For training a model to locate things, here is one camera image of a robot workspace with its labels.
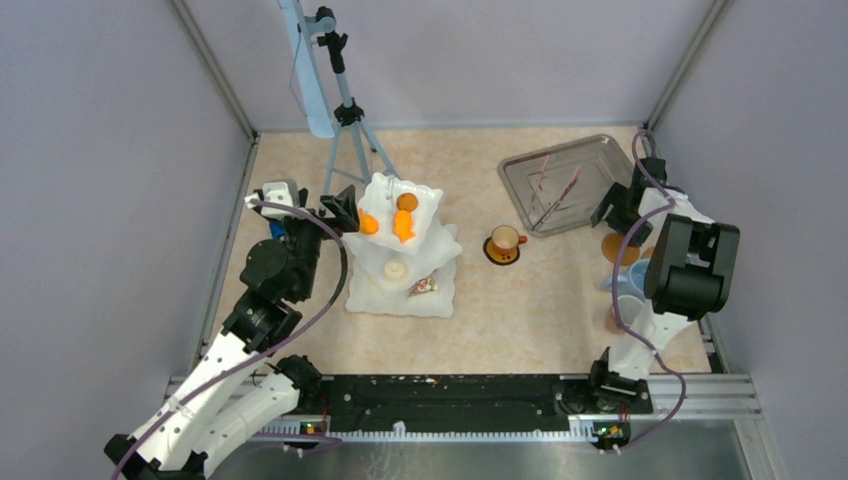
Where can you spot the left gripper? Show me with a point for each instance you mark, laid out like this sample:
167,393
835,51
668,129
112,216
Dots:
344,208

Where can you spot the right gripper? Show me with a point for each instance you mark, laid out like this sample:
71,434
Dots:
615,198

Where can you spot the orange cookie pieces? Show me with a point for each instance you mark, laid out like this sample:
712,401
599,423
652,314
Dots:
403,226

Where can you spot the round orange cookie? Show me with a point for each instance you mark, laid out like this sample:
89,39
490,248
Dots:
407,202

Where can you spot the white tiered pillow stand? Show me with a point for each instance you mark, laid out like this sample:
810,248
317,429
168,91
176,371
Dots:
404,259

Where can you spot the white round bun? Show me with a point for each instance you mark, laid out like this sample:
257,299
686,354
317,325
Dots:
395,272

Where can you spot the orange brown cup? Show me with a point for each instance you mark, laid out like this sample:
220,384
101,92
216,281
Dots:
506,236

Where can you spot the black orange face coaster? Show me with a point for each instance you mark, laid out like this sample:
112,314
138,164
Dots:
500,256

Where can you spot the small white decorated cake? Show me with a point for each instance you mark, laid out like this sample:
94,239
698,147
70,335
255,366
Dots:
423,286

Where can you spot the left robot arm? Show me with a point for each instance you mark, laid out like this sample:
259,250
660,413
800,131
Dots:
195,429

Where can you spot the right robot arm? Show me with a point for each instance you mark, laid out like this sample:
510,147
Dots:
688,276

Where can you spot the round wooden coaster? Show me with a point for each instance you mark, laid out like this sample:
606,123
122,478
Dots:
613,246

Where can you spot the blue toy car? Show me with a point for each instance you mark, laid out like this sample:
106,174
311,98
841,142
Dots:
276,231

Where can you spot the steel serving tray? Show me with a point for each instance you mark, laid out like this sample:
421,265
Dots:
556,189

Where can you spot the light blue mug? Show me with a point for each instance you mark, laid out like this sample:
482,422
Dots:
631,281

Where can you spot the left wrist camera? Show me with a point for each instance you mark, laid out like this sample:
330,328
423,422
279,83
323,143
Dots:
282,192

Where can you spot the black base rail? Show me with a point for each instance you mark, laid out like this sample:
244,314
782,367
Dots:
458,404

